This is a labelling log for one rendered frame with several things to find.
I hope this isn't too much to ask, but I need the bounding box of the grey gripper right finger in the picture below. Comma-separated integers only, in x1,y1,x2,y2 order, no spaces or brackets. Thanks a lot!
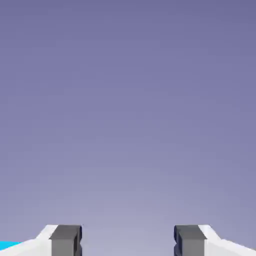
173,224,256,256

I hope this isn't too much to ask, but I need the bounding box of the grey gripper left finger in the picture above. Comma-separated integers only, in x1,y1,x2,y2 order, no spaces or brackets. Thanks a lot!
0,224,83,256

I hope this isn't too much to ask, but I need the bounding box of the large cyan box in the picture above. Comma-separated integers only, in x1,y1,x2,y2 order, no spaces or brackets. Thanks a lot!
0,241,23,251

